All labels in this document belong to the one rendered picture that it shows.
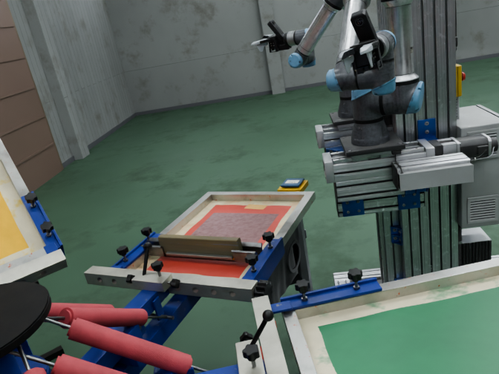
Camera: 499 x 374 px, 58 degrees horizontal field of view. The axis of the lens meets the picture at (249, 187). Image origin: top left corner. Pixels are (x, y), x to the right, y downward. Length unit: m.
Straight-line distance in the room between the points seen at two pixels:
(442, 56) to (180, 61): 9.46
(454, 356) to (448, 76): 1.17
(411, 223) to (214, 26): 9.19
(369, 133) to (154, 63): 9.74
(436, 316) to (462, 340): 0.11
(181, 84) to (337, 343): 10.21
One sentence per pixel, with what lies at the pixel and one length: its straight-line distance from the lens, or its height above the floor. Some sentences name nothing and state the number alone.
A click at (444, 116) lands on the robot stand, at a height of 1.28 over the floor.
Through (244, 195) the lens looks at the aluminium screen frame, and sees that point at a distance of 2.26.
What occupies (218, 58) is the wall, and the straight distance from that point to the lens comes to 10.99.
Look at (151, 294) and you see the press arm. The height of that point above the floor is 1.04.
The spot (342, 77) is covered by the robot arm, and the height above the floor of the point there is 1.57.
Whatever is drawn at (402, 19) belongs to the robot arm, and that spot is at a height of 1.70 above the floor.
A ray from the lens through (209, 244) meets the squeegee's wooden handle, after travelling 1.73.
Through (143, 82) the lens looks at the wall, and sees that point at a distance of 11.46.
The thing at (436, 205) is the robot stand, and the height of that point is 0.87.
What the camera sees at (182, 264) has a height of 0.95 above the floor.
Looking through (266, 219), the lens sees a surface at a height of 0.96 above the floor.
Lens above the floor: 1.81
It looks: 20 degrees down
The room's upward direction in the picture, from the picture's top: 11 degrees counter-clockwise
